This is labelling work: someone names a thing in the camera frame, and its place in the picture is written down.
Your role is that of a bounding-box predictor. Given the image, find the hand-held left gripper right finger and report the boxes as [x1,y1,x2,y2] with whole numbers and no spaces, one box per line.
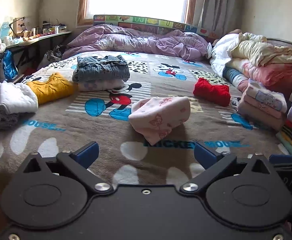
[179,144,276,194]

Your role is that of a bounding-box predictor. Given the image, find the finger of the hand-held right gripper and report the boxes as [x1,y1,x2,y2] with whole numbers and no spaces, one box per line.
[269,154,292,167]

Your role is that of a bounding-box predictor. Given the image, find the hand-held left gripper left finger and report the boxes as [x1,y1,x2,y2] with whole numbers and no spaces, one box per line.
[21,141,114,195]

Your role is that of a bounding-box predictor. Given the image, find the pink printed garment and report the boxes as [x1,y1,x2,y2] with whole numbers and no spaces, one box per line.
[128,96,191,146]

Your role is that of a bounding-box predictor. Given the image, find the mint green folded garment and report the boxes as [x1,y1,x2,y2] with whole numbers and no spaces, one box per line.
[276,131,292,155]

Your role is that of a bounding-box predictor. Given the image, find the brown cartoon printed blanket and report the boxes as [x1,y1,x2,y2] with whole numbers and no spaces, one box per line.
[0,50,292,188]

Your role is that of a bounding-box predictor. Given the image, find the beige folded garment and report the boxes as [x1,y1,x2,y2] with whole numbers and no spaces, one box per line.
[237,100,286,132]

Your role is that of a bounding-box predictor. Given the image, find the pink cartoon print top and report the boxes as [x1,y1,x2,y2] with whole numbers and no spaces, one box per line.
[241,95,284,119]

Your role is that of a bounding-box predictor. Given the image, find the red sweater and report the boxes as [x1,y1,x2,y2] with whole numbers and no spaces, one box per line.
[193,77,231,107]

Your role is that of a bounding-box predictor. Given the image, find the white lavender folded garment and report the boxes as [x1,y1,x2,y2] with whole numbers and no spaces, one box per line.
[78,79,125,92]

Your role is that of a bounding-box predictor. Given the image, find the yellow sweater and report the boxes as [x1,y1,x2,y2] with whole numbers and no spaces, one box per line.
[26,72,78,105]

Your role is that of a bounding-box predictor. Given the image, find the blue rolled bedding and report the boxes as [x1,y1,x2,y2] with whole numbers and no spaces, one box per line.
[222,66,249,88]

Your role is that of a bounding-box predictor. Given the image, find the pink blanket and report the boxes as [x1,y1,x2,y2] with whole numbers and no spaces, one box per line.
[226,60,292,98]

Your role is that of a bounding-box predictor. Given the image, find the folded blue jeans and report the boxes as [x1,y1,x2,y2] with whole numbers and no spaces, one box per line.
[72,55,131,82]

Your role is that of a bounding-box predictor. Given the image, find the white quilted garment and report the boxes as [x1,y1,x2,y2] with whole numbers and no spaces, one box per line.
[0,81,39,114]

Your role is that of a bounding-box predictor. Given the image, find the grey garment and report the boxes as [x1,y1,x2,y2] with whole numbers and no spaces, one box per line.
[0,86,19,140]

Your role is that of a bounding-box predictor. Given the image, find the grey cloth bundle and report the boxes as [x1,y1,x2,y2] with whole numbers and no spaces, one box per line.
[37,45,66,70]

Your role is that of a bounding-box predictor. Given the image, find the white quilt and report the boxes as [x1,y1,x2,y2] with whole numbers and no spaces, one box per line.
[209,32,251,78]

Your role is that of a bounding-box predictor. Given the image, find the cream blanket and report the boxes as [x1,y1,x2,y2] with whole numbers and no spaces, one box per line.
[231,34,292,67]

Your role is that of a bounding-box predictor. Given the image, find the dark bed headboard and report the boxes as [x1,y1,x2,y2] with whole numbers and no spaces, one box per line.
[267,38,292,55]

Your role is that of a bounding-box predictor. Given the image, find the blue plastic bag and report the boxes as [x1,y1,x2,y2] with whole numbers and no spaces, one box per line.
[2,50,19,80]

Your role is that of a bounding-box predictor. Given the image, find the purple quilt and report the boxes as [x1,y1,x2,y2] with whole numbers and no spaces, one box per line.
[62,24,211,62]

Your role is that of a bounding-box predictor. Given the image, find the dark desk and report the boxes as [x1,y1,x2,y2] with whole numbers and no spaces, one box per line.
[5,31,73,68]

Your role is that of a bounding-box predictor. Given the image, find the assorted small desk clutter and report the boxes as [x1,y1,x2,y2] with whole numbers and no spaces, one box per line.
[18,19,68,42]

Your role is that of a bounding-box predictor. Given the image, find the colourful play mat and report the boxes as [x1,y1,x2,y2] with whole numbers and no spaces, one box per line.
[93,14,220,39]

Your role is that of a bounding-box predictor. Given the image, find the blue water bottle pack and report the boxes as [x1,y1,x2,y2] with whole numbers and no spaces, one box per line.
[0,22,13,43]

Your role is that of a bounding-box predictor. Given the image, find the black desk lamp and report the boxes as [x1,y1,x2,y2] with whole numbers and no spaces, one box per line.
[9,17,26,34]

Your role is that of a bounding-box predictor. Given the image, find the grey curtain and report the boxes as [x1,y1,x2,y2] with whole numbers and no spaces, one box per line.
[198,0,245,33]

